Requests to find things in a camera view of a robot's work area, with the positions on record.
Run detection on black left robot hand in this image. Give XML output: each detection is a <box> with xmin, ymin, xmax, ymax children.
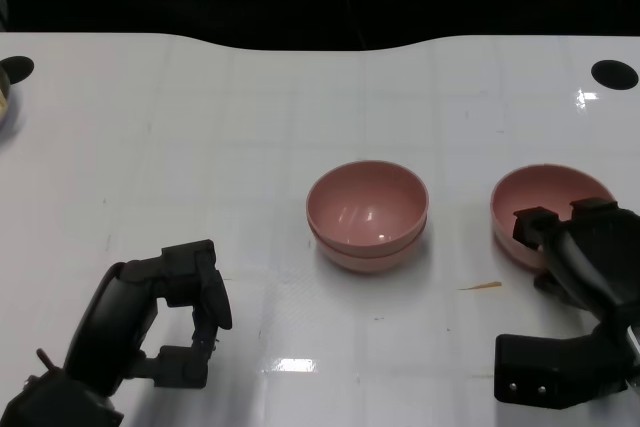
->
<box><xmin>64</xmin><ymin>239</ymin><xmax>234</xmax><ymax>396</ymax></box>

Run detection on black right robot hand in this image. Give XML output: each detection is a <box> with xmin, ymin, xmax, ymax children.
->
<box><xmin>512</xmin><ymin>198</ymin><xmax>640</xmax><ymax>321</ymax></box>

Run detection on pink plastic bowl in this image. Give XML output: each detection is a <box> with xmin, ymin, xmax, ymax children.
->
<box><xmin>305</xmin><ymin>160</ymin><xmax>430</xmax><ymax>247</ymax></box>
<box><xmin>490</xmin><ymin>162</ymin><xmax>617</xmax><ymax>269</ymax></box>
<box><xmin>308</xmin><ymin>219</ymin><xmax>429</xmax><ymax>276</ymax></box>

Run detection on thin wooden sliver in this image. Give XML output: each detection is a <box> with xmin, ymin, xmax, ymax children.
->
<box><xmin>457</xmin><ymin>280</ymin><xmax>503</xmax><ymax>292</ymax></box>

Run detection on metal dish with food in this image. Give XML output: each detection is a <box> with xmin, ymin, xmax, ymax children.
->
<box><xmin>0</xmin><ymin>69</ymin><xmax>12</xmax><ymax>123</ymax></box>

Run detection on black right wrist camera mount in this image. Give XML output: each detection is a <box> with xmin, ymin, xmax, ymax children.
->
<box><xmin>493</xmin><ymin>314</ymin><xmax>640</xmax><ymax>408</ymax></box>

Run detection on black table cable grommet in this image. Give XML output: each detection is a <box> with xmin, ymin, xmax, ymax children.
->
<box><xmin>0</xmin><ymin>55</ymin><xmax>35</xmax><ymax>83</ymax></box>
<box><xmin>590</xmin><ymin>59</ymin><xmax>640</xmax><ymax>91</ymax></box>

